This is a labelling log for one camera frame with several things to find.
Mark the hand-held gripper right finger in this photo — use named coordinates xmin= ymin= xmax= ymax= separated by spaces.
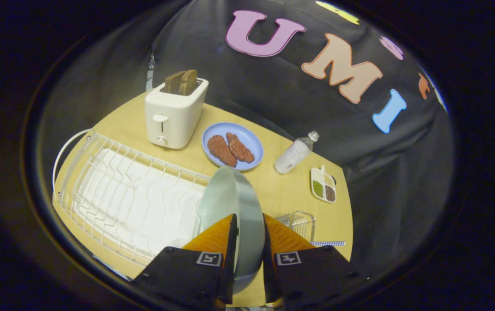
xmin=262 ymin=213 xmax=368 ymax=311

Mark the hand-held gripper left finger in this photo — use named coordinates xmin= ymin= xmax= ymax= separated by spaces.
xmin=131 ymin=213 xmax=239 ymax=311

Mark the pale green plate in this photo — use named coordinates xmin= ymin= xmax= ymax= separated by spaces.
xmin=196 ymin=166 xmax=266 ymax=294

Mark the clear wire basket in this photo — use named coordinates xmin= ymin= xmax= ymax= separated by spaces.
xmin=276 ymin=210 xmax=316 ymax=242

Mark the white wire dish rack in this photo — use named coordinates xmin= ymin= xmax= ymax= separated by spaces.
xmin=52 ymin=128 xmax=211 ymax=267

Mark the blue plate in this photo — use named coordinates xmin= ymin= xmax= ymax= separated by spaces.
xmin=202 ymin=122 xmax=264 ymax=171

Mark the white divided bean tray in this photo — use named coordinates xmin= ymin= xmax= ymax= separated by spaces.
xmin=310 ymin=166 xmax=338 ymax=204

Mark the brown fried meat piece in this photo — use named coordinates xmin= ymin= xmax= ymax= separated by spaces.
xmin=226 ymin=132 xmax=255 ymax=164
xmin=207 ymin=135 xmax=238 ymax=168

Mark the clear plastic water bottle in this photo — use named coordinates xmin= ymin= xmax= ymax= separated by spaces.
xmin=274 ymin=131 xmax=320 ymax=175

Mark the white toaster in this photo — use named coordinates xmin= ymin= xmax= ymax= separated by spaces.
xmin=145 ymin=77 xmax=209 ymax=150

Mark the black backdrop cloth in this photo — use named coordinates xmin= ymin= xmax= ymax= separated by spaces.
xmin=40 ymin=0 xmax=455 ymax=277

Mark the brown toast slice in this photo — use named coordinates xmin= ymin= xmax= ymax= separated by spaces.
xmin=180 ymin=70 xmax=198 ymax=96
xmin=163 ymin=71 xmax=186 ymax=94

